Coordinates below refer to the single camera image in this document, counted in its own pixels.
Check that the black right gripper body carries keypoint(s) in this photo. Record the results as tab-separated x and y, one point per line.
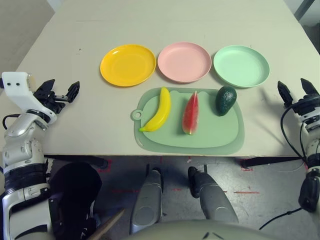
310	107

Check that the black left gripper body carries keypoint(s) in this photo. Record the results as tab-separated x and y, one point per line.
50	102

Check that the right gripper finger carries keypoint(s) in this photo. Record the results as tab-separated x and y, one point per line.
285	95
308	88

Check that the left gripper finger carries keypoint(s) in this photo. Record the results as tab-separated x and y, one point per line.
46	87
73	91

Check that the dark green toy avocado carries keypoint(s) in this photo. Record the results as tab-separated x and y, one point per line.
225	101

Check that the yellow toy banana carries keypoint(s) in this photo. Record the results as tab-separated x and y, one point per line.
162	110

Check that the toy watermelon slice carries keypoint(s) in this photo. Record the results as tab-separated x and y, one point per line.
191	115

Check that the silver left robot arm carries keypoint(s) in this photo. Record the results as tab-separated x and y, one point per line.
17	127

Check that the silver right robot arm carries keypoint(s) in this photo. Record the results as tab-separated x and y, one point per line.
312	150

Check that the mint green plastic plate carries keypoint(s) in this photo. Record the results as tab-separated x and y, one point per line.
241	65

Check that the yellow plastic plate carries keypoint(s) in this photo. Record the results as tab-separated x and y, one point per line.
127	65

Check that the green cutting board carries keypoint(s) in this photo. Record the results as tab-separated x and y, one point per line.
215	132

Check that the pink plastic plate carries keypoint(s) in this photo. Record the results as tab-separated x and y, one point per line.
183	61

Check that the grey robot right leg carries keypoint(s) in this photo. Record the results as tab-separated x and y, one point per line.
212	200

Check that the grey robot leg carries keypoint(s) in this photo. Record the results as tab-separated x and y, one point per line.
212	200
146	200

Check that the grey robot left leg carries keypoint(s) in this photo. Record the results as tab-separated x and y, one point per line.
146	200

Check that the wooden stick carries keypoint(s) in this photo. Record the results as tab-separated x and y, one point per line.
110	222

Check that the light grey robot torso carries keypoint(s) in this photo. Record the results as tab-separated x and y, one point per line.
190	231

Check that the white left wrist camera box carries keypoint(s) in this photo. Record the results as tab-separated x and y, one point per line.
17	92

